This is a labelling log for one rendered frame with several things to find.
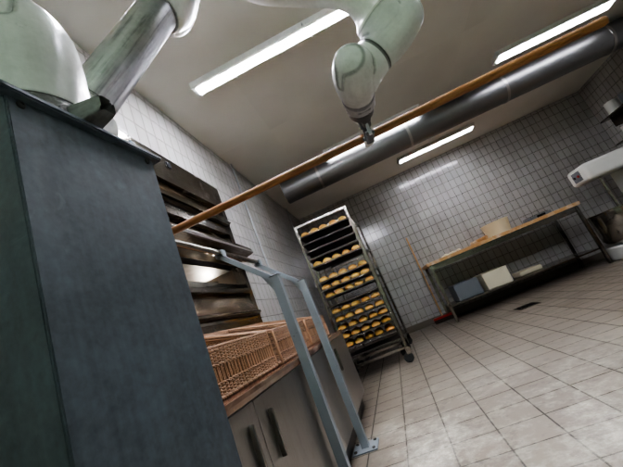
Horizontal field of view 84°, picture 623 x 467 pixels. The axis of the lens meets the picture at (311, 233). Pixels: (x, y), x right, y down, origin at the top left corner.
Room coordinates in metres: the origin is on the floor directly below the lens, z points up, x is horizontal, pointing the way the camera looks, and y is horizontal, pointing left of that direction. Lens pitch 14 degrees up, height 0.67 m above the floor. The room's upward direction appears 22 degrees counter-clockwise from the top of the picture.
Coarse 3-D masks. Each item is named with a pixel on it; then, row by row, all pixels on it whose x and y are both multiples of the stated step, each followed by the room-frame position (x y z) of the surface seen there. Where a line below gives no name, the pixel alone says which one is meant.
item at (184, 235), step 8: (184, 232) 1.76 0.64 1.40; (192, 232) 1.84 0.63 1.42; (184, 240) 1.84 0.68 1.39; (192, 240) 1.90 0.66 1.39; (200, 240) 1.96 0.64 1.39; (208, 240) 2.02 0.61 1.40; (216, 240) 2.11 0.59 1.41; (216, 248) 2.21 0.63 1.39; (224, 248) 2.29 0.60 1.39; (232, 248) 2.37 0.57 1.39; (240, 248) 2.47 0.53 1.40; (184, 256) 2.02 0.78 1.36; (192, 256) 2.09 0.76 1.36; (200, 256) 2.16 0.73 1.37; (208, 256) 2.23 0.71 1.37; (224, 264) 2.56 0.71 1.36
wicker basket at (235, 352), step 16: (224, 336) 1.49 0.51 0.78; (240, 336) 1.49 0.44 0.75; (256, 336) 1.35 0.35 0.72; (224, 352) 1.09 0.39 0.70; (240, 352) 1.20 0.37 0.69; (256, 352) 1.32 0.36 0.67; (272, 352) 1.47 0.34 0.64; (224, 368) 1.07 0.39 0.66; (240, 368) 1.16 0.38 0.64; (256, 368) 1.27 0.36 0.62; (272, 368) 1.40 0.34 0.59; (224, 384) 1.04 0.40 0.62; (240, 384) 1.14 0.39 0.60
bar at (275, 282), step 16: (176, 240) 1.23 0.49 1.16; (224, 256) 1.58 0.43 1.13; (240, 256) 1.80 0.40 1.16; (256, 272) 1.56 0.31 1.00; (272, 272) 2.05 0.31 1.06; (304, 288) 2.02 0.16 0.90; (288, 304) 1.54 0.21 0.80; (288, 320) 1.54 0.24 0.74; (320, 320) 2.03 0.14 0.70; (320, 336) 2.02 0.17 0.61; (304, 352) 1.54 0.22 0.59; (304, 368) 1.54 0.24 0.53; (336, 368) 2.02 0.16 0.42; (320, 384) 1.57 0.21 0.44; (320, 400) 1.54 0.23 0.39; (320, 416) 1.55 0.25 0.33; (352, 416) 2.02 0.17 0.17; (336, 432) 1.55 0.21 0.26; (336, 448) 1.54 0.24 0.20; (368, 448) 1.99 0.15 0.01
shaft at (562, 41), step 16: (576, 32) 0.96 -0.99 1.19; (544, 48) 0.97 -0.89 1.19; (512, 64) 0.99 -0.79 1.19; (480, 80) 1.01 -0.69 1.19; (448, 96) 1.03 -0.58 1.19; (416, 112) 1.04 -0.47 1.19; (384, 128) 1.06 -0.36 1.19; (352, 144) 1.08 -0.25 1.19; (320, 160) 1.10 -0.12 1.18; (288, 176) 1.12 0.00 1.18; (256, 192) 1.15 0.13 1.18; (224, 208) 1.17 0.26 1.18; (192, 224) 1.19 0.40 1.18
